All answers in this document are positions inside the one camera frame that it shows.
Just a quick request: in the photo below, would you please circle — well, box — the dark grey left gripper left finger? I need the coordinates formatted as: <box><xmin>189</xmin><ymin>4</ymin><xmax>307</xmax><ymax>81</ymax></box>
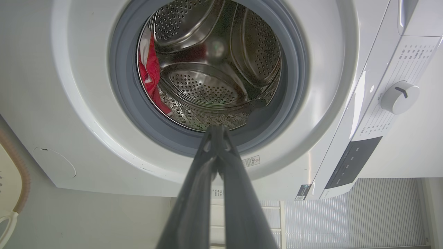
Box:
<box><xmin>156</xmin><ymin>125</ymin><xmax>219</xmax><ymax>249</ymax></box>

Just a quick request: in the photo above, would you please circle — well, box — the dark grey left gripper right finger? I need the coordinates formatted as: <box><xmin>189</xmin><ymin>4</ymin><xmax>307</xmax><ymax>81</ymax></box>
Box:
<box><xmin>215</xmin><ymin>125</ymin><xmax>279</xmax><ymax>249</ymax></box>

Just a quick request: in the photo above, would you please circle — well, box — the stainless steel washing machine drum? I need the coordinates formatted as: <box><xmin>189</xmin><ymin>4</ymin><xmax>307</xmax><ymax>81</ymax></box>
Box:
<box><xmin>137</xmin><ymin>0</ymin><xmax>281</xmax><ymax>132</ymax></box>

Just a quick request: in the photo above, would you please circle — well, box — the cream laundry basket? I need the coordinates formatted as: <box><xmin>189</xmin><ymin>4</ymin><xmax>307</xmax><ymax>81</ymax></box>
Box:
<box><xmin>0</xmin><ymin>130</ymin><xmax>31</xmax><ymax>248</ymax></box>

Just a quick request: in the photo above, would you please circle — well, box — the white control dial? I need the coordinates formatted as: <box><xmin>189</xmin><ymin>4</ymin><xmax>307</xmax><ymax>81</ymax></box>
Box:
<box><xmin>381</xmin><ymin>81</ymin><xmax>420</xmax><ymax>115</ymax></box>

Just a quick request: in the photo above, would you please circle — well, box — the white window blind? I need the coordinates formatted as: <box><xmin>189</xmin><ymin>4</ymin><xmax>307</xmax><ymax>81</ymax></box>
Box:
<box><xmin>260</xmin><ymin>178</ymin><xmax>430</xmax><ymax>249</ymax></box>

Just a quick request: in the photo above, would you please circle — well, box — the white front-load washing machine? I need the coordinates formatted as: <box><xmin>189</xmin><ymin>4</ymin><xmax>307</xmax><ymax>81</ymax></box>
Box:
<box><xmin>0</xmin><ymin>0</ymin><xmax>443</xmax><ymax>202</ymax></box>

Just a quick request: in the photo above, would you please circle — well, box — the grey rubber door gasket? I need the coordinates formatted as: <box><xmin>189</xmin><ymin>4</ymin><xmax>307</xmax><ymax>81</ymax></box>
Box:
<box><xmin>109</xmin><ymin>0</ymin><xmax>309</xmax><ymax>158</ymax></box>

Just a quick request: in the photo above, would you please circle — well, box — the red and white garment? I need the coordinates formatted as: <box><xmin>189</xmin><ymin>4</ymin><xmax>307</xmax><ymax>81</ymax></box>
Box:
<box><xmin>138</xmin><ymin>27</ymin><xmax>172</xmax><ymax>116</ymax></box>

